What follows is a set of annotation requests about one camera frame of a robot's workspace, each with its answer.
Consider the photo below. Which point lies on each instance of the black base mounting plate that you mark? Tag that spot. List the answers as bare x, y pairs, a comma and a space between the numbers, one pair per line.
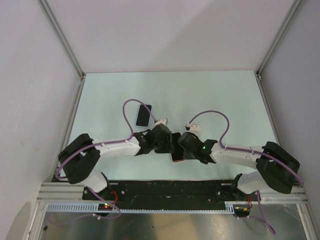
123, 190

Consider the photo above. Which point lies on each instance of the left controller board with LEDs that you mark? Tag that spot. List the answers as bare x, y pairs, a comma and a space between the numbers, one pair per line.
106, 206

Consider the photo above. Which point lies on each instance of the aluminium side rail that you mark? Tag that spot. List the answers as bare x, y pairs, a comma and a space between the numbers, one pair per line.
71, 117
270, 112

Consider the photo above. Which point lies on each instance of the left aluminium side rail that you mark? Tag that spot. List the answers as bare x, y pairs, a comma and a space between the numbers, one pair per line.
71, 117

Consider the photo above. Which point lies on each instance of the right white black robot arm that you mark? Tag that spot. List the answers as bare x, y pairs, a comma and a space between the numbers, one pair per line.
274, 168

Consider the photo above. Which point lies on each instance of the right aluminium corner post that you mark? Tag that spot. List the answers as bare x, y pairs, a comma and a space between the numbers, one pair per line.
284, 27

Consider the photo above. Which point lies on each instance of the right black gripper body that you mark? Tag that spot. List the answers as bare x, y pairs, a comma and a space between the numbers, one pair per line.
189, 155

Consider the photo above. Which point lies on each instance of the left aluminium corner post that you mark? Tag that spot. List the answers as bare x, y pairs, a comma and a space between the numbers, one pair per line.
49, 14

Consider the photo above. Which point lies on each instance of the black smartphone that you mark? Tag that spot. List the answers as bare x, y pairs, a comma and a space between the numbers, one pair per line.
143, 115

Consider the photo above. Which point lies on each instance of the white slotted cable duct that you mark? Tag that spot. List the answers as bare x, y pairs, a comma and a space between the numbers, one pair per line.
96, 207

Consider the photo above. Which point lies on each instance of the aluminium corner post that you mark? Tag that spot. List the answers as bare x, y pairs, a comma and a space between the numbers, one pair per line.
49, 14
284, 27

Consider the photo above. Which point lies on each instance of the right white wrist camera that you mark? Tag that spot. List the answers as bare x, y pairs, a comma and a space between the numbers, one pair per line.
194, 129

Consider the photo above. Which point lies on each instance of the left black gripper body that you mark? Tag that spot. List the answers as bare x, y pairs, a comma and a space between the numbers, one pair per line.
163, 146

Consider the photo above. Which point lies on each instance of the right aluminium side rail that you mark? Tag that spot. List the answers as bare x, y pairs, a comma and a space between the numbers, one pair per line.
270, 112

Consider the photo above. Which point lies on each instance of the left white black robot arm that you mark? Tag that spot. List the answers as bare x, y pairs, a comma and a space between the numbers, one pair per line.
80, 157

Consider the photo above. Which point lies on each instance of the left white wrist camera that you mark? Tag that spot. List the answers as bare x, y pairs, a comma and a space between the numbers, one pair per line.
163, 121

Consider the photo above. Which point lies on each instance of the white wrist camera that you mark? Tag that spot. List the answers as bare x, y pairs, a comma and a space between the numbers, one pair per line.
194, 129
163, 121

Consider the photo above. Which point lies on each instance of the right controller board with wires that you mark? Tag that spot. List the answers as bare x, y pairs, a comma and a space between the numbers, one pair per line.
242, 211

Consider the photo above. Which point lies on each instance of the beige phone case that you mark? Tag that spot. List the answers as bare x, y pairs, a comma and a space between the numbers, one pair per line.
178, 160

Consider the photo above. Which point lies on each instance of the black phone pink edge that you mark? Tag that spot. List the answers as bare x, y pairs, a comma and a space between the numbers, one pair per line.
178, 152

